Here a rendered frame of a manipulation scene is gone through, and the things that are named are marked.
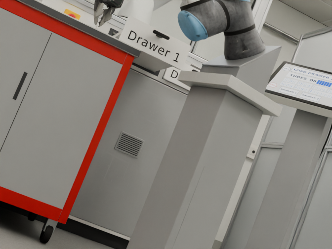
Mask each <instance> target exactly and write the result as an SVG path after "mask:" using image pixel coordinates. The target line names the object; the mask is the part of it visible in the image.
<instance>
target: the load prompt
mask: <svg viewBox="0 0 332 249"><path fill-rule="evenodd" d="M290 71H291V72H295V73H299V74H303V75H307V76H311V77H315V78H319V79H323V80H327V81H330V82H332V76H331V75H326V74H322V73H318V72H314V71H310V70H306V69H303V68H299V67H295V66H294V67H293V68H292V69H291V70H290Z"/></svg>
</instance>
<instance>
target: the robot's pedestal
mask: <svg viewBox="0 0 332 249"><path fill-rule="evenodd" d="M177 80H178V81H180V82H182V83H183V84H185V85H187V86H189V87H190V91H189V93H188V96H187V98H186V101H185V103H184V106H183V108H182V111H181V113H180V116H179V118H178V121H177V123H176V126H175V128H174V131H173V133H172V136H171V138H170V141H169V143H168V146H167V148H166V151H165V153H164V156H163V158H162V161H161V163H160V166H159V168H158V171H157V173H156V176H155V178H154V181H153V183H152V186H151V188H150V191H149V193H148V196H147V198H146V201H145V203H144V206H143V208H142V211H141V213H140V216H139V218H138V221H137V223H136V226H135V228H134V231H133V233H132V235H131V238H130V240H129V243H128V245H127V248H126V249H211V248H212V245H213V242H214V240H215V237H216V235H217V232H218V229H219V227H220V224H221V222H222V219H223V217H224V214H225V212H226V209H227V206H228V204H229V201H230V198H231V196H232V193H233V191H234V188H235V185H236V183H237V180H238V177H239V175H240V172H241V170H242V167H243V164H244V162H245V159H246V157H247V154H248V151H249V148H250V146H251V143H252V140H253V138H254V135H255V133H256V130H257V127H258V125H259V122H260V120H261V117H262V115H269V116H275V117H279V116H280V113H281V110H282V108H283V107H282V106H280V105H279V104H277V103H276V102H274V101H272V100H271V99H269V98H268V97H266V96H264V95H263V94H261V93H260V92H258V91H256V90H255V89H253V88H252V87H250V86H249V85H247V84H245V83H244V82H242V81H241V80H239V79H237V78H236V77H234V76H233V75H228V74H216V73H205V72H193V71H182V70H181V71H180V74H179V76H178V79H177Z"/></svg>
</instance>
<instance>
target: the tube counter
mask: <svg viewBox="0 0 332 249"><path fill-rule="evenodd" d="M308 82H310V83H315V84H319V85H322V86H326V87H330V88H332V83H330V82H326V81H322V80H318V79H314V78H310V80H309V81H308Z"/></svg>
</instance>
